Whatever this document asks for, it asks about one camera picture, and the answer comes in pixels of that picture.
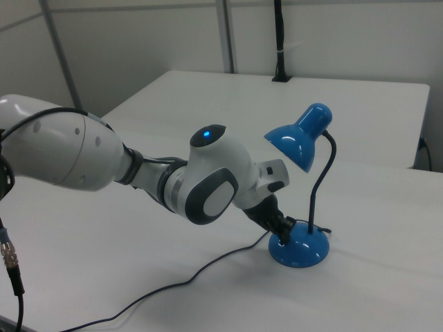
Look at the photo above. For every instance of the blue desk lamp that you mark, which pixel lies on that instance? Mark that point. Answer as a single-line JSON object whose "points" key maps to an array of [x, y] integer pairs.
{"points": [[301, 249]]}

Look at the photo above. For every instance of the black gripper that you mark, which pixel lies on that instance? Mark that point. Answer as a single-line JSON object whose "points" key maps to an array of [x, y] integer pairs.
{"points": [[264, 212]]}

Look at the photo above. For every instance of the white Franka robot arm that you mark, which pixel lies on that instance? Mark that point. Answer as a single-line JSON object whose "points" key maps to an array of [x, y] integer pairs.
{"points": [[52, 148]]}

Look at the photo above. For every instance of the black clamp pole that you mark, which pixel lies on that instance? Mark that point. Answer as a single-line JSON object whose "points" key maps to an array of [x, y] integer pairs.
{"points": [[279, 41]]}

